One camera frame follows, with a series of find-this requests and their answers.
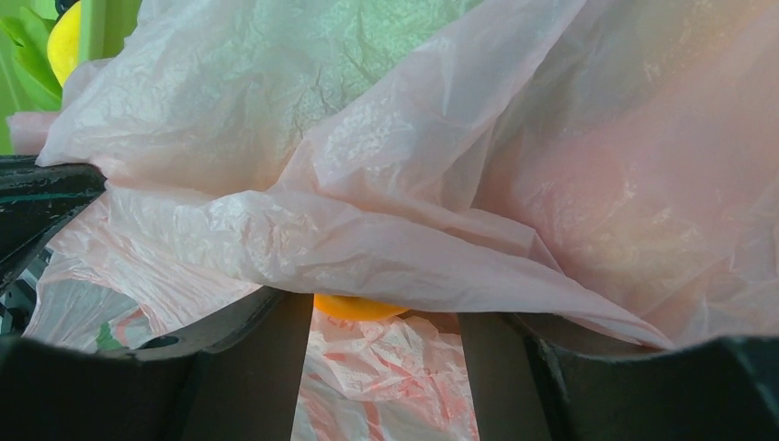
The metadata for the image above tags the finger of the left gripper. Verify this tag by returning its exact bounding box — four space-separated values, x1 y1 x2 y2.
1 155 106 298

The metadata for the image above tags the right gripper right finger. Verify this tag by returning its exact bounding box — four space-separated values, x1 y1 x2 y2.
458 313 778 440

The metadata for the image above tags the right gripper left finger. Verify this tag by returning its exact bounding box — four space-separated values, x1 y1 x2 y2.
1 288 312 440

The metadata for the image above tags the fake orange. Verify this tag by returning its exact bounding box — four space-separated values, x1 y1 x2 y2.
313 293 409 322

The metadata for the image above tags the pink plastic bag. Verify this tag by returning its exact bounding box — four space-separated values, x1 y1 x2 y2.
9 1 778 440

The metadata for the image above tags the fake green pepper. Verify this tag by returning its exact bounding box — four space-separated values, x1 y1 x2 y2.
1 6 62 111

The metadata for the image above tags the fake lemon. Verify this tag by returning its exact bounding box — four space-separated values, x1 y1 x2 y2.
47 0 81 85

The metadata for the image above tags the green plastic basin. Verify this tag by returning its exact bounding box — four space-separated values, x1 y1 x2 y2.
1 1 141 155

